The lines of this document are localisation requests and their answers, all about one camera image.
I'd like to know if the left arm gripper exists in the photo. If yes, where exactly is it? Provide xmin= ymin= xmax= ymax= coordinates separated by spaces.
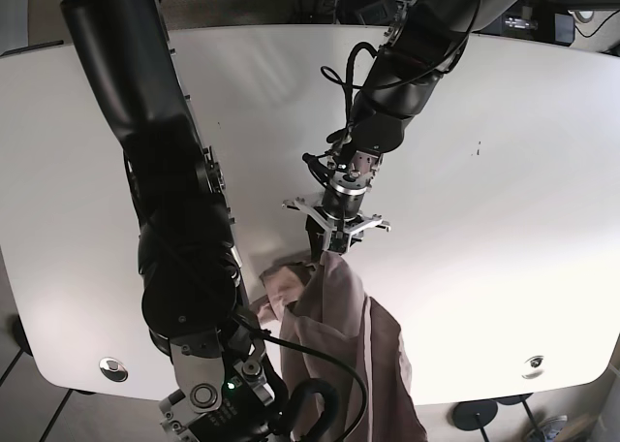
xmin=282 ymin=190 xmax=391 ymax=263

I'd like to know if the dusty pink T-shirt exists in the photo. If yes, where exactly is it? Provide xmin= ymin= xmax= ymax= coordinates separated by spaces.
xmin=251 ymin=252 xmax=427 ymax=441

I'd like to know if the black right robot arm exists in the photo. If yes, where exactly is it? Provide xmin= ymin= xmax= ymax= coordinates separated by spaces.
xmin=59 ymin=0 xmax=340 ymax=441

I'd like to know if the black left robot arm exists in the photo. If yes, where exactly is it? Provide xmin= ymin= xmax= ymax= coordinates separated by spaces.
xmin=284 ymin=0 xmax=517 ymax=262

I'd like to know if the black round stand base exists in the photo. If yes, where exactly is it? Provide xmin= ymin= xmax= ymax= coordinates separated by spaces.
xmin=451 ymin=399 xmax=498 ymax=431

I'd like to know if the left metal table grommet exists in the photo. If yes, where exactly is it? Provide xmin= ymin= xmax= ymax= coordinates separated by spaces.
xmin=99 ymin=357 xmax=129 ymax=383

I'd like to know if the metal table grommet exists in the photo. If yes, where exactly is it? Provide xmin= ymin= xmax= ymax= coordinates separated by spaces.
xmin=519 ymin=355 xmax=545 ymax=380
xmin=99 ymin=357 xmax=129 ymax=383

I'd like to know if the right metal table grommet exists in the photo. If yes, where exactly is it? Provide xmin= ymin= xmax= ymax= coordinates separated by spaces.
xmin=519 ymin=355 xmax=545 ymax=380

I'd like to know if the grey sneaker shoe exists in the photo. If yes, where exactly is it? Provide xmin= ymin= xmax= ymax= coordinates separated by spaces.
xmin=524 ymin=415 xmax=569 ymax=442

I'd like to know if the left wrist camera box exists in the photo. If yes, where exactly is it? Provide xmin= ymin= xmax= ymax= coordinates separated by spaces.
xmin=323 ymin=231 xmax=351 ymax=255

